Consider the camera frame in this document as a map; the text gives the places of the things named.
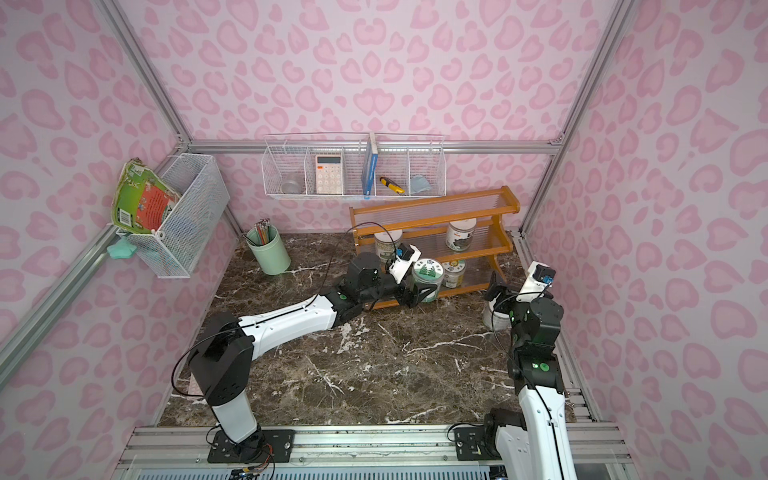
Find green label jar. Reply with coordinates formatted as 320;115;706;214
374;230;403;263
412;258;444;291

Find white label jar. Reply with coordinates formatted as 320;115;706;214
482;301;511;332
445;218;477;252

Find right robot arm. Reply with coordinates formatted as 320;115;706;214
483;262;577;479

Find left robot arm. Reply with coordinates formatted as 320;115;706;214
178;243;443;448

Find sunflower label jar bottom right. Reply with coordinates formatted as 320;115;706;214
442;260;466;289

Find orange wooden three-tier shelf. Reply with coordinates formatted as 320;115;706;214
350;186;521;298

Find light blue cup in basket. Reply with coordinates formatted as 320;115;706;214
410;174;432;196

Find yellow black utility knife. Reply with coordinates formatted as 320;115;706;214
379;176;406;196

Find blue book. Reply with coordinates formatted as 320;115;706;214
361;132;379;199

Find mint green pencil cup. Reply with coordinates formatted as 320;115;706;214
245;225;291;276

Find white orange calculator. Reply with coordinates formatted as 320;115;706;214
315;154;344;195

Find clear tape roll in basket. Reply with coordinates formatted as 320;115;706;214
280;175;306;195

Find coloured pencils in cup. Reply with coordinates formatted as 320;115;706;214
253;218;271;246

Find pink calculator on table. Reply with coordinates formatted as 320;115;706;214
187;375;203;397

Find white mesh side basket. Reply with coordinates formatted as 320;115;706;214
125;153;230;279

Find green red snack packet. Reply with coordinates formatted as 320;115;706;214
111;158;181;234

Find mint star shaped hook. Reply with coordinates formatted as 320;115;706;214
107;236;138;260

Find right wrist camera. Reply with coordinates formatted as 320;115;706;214
516;261;556;303

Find white wire wall basket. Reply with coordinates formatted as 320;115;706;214
261;132;447;200

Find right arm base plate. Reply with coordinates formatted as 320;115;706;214
447;424;499;461

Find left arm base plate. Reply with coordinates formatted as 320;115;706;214
207;429;296;465

